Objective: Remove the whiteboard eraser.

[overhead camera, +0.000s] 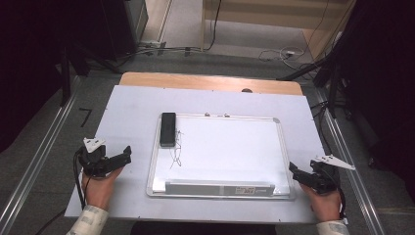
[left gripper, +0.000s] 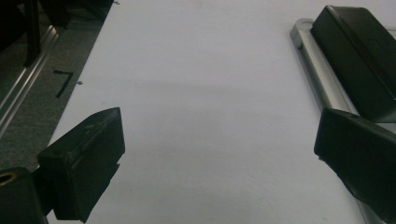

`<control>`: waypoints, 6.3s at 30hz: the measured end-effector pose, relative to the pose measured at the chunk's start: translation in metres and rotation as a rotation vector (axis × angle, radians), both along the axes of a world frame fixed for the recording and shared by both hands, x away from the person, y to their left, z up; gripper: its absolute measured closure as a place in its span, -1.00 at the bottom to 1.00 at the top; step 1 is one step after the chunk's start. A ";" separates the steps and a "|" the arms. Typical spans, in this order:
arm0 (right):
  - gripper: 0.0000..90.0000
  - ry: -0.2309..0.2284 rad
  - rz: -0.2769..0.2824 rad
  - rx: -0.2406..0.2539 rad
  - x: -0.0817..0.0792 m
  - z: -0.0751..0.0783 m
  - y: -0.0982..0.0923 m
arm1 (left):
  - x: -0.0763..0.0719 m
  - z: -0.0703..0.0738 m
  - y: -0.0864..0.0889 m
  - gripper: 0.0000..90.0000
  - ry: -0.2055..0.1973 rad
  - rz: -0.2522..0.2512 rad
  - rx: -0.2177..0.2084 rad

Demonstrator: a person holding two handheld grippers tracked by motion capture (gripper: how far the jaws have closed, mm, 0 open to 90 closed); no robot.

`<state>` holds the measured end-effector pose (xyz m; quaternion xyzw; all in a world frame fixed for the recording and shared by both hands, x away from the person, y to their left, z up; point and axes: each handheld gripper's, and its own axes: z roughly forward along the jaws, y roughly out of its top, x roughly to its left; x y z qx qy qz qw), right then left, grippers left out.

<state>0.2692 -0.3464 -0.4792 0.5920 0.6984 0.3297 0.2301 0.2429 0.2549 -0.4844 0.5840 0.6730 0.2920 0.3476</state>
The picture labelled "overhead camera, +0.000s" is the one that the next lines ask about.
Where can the grey power strip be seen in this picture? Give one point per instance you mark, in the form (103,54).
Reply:
(151,45)

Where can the black curtain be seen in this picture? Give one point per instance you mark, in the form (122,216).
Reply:
(39,49)
(385,81)

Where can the aluminium floor rail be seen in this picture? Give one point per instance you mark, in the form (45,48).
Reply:
(39,160)
(355,186)

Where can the black tripod stand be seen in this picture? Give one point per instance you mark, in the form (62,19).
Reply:
(331,81)

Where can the person's left hand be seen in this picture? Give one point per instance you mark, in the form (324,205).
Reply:
(99,189)

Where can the person's right hand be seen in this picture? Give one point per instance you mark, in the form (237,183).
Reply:
(323,204)

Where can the person's dark clothing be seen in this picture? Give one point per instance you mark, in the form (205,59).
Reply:
(202,229)

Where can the black whiteboard eraser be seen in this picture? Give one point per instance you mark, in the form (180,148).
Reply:
(168,130)

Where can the white table cover panel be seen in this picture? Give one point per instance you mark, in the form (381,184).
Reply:
(130,107)

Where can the light wooden furniture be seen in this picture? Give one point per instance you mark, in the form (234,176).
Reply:
(261,16)

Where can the metal-framed whiteboard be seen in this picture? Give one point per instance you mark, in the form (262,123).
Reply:
(228,153)

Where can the black metal stand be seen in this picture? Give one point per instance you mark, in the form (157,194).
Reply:
(65,78)

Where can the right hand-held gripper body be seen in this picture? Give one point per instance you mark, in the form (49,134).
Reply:
(324,176)

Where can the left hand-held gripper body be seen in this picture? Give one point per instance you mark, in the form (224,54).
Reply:
(94,160)

